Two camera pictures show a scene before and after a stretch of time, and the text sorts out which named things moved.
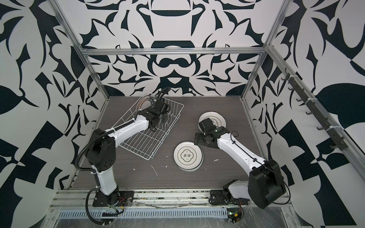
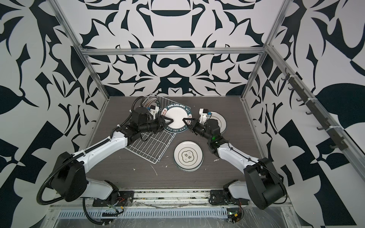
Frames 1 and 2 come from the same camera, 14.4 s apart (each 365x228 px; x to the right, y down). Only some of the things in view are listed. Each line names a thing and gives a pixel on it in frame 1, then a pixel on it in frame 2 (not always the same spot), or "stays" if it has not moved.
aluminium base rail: (83, 199) stays
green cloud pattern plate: (218, 119) stays
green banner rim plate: (145, 102) → (177, 112)
